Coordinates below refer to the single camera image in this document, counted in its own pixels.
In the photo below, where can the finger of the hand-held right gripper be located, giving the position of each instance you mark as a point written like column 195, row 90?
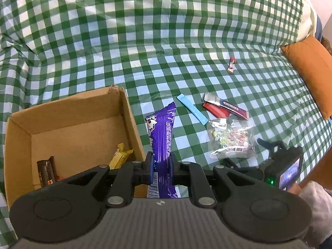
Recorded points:
column 249, row 171
column 271, row 146

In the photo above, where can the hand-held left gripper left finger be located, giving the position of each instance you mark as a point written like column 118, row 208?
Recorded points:
column 149, row 168

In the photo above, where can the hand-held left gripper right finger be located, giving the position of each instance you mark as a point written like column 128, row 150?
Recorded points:
column 173, row 170

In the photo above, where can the yellow snack bar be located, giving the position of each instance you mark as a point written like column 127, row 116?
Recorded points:
column 119, row 157

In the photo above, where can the purple snack packet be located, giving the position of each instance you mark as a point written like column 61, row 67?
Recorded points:
column 163, row 134

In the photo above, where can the clear bag of candies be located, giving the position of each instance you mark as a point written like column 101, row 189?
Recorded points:
column 230, row 137

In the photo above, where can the white topped magenta packet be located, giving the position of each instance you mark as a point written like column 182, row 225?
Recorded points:
column 233, row 108

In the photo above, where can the red snack packet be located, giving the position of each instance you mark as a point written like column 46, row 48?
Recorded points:
column 217, row 111

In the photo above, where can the light blue stick packet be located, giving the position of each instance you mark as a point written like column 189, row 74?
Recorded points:
column 193, row 109

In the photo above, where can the brown cardboard box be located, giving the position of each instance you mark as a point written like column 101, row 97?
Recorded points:
column 77, row 134

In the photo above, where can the small red black candy bar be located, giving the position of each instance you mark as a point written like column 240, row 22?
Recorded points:
column 231, row 65

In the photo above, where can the dark brown chocolate bar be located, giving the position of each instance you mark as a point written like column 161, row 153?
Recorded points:
column 46, row 171

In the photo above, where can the person's right forearm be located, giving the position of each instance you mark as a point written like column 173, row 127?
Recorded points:
column 316, row 205

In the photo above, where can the person's right hand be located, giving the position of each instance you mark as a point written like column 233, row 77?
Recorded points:
column 294, row 189

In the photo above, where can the orange pillow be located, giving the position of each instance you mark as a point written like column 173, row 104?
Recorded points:
column 311, row 67

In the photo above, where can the green checked blanket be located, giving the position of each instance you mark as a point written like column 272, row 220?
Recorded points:
column 155, row 44

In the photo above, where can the cream pillow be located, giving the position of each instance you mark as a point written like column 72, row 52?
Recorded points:
column 308, row 18

